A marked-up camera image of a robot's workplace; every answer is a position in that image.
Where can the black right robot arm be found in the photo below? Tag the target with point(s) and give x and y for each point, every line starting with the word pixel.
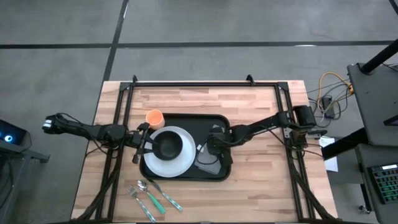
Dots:
pixel 264 123

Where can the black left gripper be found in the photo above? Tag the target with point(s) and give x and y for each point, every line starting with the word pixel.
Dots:
pixel 136 140

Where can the black bar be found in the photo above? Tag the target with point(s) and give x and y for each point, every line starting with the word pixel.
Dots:
pixel 342 144

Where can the white round plate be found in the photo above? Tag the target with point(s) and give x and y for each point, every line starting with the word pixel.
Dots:
pixel 174 168

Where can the device with blue light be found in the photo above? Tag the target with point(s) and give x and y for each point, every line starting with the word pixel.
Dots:
pixel 12 132

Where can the black metal table frame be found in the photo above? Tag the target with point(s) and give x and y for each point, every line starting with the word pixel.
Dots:
pixel 202 84

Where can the black pole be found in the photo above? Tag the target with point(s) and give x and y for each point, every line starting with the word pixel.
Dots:
pixel 379 57

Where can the black power adapter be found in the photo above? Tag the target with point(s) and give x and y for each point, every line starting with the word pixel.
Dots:
pixel 327 102

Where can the black bowl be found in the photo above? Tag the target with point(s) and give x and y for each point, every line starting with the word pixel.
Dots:
pixel 168 144

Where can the white paper sheet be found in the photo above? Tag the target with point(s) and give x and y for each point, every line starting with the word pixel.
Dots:
pixel 331 163

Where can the dark grey desk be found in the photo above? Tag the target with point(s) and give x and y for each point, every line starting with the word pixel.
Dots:
pixel 363 161

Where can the grey metal stand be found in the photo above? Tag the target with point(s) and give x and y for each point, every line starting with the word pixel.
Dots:
pixel 28 154

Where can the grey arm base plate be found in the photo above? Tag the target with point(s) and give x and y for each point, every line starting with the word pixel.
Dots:
pixel 287 132

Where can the black desk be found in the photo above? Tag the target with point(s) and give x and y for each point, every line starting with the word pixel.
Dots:
pixel 373 102

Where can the orange mug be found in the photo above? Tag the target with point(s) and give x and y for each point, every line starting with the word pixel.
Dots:
pixel 155 119

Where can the caster wheel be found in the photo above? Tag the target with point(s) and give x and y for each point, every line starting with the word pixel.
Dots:
pixel 363 209

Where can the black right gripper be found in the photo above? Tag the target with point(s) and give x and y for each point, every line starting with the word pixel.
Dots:
pixel 219 141

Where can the black plastic tray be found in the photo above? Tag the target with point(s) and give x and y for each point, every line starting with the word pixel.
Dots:
pixel 192 124

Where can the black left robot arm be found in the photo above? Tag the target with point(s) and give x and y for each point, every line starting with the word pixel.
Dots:
pixel 93 130

